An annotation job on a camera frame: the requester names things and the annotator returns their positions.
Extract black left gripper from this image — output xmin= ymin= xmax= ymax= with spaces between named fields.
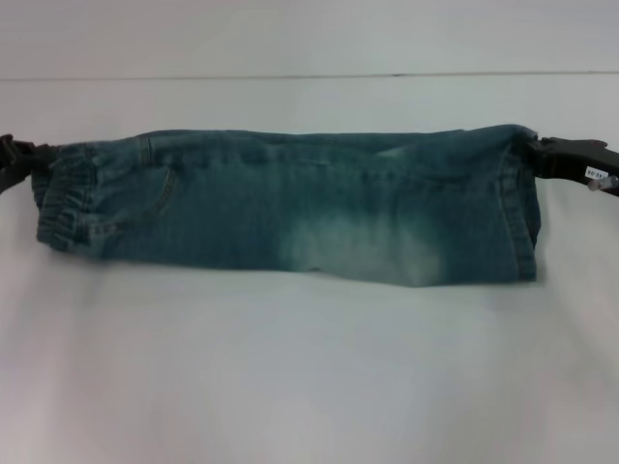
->
xmin=0 ymin=133 xmax=63 ymax=197

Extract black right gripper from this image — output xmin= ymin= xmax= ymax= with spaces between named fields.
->
xmin=523 ymin=136 xmax=619 ymax=198

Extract blue denim shorts with embroidery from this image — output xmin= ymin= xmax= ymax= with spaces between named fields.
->
xmin=31 ymin=124 xmax=542 ymax=289

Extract silver metal connector plug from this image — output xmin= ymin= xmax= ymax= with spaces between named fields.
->
xmin=586 ymin=175 xmax=619 ymax=193

